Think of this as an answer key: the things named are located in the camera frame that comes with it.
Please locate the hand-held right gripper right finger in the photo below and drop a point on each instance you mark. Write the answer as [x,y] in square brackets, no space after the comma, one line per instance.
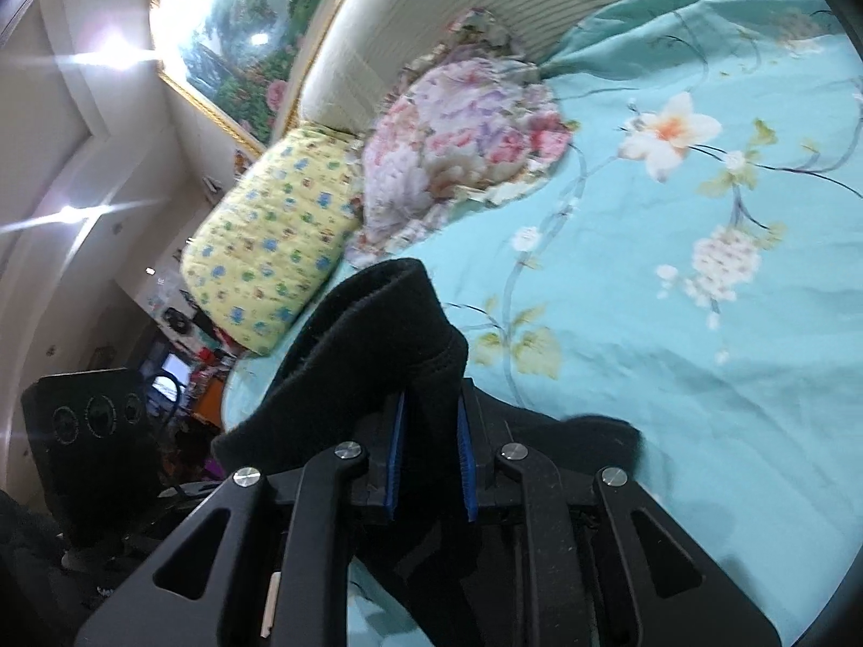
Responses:
[466,465]

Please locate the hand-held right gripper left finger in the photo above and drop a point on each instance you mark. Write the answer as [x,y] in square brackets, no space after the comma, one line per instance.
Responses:
[399,465]

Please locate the black pants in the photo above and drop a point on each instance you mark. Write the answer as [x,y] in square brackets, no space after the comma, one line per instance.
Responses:
[377,330]

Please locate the teal floral bed sheet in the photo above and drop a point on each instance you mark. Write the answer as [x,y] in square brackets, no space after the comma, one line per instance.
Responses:
[607,350]

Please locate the small lit screen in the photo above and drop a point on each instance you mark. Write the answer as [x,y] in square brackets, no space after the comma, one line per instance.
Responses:
[173,372]

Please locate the yellow patterned pillow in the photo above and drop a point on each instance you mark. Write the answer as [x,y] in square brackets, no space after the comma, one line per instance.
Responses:
[270,249]

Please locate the pink floral pillow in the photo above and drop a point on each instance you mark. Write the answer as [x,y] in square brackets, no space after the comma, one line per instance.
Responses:
[458,135]

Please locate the white padded headboard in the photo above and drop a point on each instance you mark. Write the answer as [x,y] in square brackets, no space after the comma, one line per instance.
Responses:
[418,20]

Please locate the gold framed landscape painting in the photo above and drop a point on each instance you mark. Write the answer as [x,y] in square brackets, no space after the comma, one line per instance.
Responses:
[236,34]

